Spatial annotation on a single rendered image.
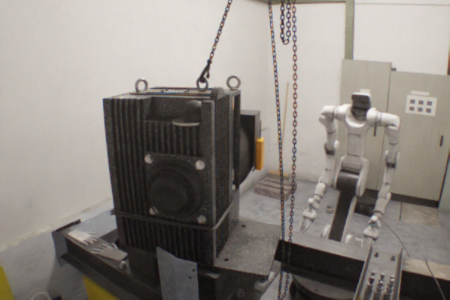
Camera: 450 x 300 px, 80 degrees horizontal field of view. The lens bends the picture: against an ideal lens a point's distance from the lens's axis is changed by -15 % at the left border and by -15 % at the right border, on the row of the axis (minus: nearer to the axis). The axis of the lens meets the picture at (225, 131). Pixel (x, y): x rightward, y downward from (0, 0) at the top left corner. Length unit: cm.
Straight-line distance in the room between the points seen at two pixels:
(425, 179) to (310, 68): 207
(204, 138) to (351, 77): 304
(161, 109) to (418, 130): 327
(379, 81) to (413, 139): 81
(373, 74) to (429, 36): 85
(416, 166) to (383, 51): 148
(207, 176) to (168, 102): 34
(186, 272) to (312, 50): 362
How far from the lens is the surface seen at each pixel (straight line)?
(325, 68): 431
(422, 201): 442
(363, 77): 399
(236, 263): 143
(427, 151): 410
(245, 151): 162
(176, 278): 127
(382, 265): 195
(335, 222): 223
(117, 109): 134
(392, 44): 419
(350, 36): 415
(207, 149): 117
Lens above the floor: 178
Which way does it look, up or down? 14 degrees down
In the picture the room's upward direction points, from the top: straight up
